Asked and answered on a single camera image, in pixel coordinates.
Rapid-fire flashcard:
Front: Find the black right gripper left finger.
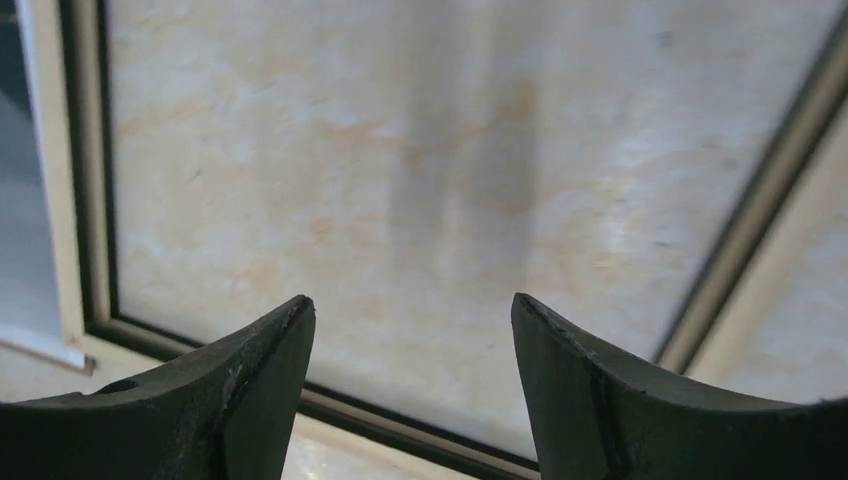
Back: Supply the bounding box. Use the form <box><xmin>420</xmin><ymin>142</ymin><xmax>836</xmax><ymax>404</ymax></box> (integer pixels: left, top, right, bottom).
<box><xmin>1</xmin><ymin>295</ymin><xmax>316</xmax><ymax>479</ymax></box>

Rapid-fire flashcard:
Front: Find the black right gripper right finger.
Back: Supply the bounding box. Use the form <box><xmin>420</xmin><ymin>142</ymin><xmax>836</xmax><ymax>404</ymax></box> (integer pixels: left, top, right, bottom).
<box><xmin>511</xmin><ymin>293</ymin><xmax>847</xmax><ymax>479</ymax></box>

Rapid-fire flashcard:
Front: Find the wooden picture frame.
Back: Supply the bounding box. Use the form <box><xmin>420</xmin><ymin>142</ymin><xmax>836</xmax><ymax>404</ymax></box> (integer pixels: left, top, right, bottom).
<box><xmin>18</xmin><ymin>1</ymin><xmax>847</xmax><ymax>479</ymax></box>

